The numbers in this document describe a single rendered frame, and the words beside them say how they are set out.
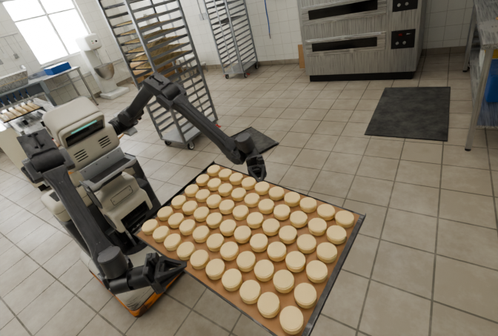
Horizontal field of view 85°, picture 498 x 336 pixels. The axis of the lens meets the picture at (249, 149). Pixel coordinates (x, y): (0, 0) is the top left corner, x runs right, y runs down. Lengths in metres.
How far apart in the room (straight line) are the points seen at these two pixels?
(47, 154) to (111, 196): 0.70
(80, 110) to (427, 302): 1.95
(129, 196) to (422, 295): 1.67
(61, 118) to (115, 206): 0.54
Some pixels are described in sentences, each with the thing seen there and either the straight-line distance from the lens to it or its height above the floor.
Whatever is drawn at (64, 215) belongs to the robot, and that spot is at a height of 0.74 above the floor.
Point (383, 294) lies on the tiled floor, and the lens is 1.85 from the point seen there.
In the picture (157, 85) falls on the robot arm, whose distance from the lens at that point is 1.16.
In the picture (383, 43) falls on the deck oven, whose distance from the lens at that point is 4.15.
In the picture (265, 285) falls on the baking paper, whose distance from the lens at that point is 0.75.
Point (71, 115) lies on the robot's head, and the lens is 1.45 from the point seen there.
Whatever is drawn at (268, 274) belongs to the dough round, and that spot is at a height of 0.99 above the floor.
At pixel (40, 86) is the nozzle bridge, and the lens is 4.10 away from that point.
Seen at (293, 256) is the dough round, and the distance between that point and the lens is 0.76.
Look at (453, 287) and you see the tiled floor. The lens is 1.95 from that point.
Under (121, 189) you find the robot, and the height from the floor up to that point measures 0.81.
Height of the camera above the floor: 1.60
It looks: 31 degrees down
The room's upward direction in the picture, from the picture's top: 15 degrees counter-clockwise
